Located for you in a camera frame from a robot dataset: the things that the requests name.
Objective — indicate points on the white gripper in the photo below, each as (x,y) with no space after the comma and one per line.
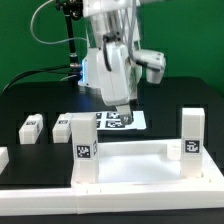
(117,84)

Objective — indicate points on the white desk top tray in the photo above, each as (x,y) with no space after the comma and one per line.
(148,162)

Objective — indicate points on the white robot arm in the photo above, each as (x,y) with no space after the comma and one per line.
(108,70)

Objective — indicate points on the fiducial marker sheet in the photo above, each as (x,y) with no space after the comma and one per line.
(110,120)

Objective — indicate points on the white L-shaped fence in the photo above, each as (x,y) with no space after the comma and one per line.
(100,198)

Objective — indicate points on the white block left edge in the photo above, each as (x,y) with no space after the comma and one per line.
(4,159)

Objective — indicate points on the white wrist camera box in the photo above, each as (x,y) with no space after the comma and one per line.
(154,62)

